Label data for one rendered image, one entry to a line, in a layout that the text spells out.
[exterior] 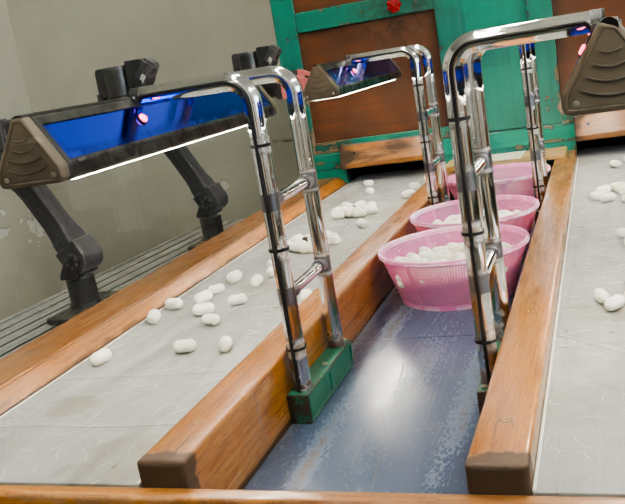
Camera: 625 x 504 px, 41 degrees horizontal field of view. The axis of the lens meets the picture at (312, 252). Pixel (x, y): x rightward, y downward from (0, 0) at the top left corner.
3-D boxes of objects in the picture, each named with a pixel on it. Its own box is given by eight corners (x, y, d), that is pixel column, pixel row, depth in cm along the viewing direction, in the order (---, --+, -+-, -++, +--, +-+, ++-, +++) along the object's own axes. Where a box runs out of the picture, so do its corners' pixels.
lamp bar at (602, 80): (562, 118, 67) (553, 25, 65) (578, 71, 123) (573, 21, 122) (670, 104, 64) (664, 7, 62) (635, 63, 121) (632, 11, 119)
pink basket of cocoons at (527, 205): (428, 278, 162) (421, 231, 160) (406, 250, 188) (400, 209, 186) (562, 255, 162) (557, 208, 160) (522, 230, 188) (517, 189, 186)
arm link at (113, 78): (141, 63, 169) (93, 71, 174) (117, 65, 161) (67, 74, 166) (152, 119, 172) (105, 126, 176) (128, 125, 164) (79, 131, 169)
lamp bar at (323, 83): (302, 102, 174) (297, 67, 173) (374, 81, 231) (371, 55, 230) (338, 97, 172) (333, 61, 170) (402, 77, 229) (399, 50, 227)
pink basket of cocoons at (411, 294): (369, 321, 142) (360, 268, 140) (402, 277, 166) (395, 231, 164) (529, 313, 133) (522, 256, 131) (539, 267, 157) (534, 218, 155)
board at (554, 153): (442, 172, 232) (442, 168, 232) (451, 163, 246) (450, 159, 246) (565, 158, 221) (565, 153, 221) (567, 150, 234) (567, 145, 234)
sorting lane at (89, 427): (-90, 496, 93) (-95, 479, 93) (349, 189, 259) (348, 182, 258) (142, 503, 83) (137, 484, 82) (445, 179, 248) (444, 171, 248)
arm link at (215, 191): (232, 200, 237) (164, 108, 237) (221, 205, 231) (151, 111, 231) (217, 212, 240) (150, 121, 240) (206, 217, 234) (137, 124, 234)
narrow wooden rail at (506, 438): (478, 577, 73) (463, 464, 71) (560, 188, 239) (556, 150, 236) (542, 581, 71) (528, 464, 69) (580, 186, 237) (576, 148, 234)
